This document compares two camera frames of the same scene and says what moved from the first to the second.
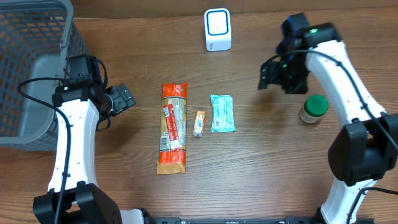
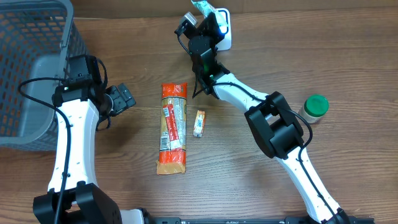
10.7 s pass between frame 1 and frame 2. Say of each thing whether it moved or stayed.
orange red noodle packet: stayed
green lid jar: stayed
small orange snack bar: stayed
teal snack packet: moved
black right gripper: moved
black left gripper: stayed
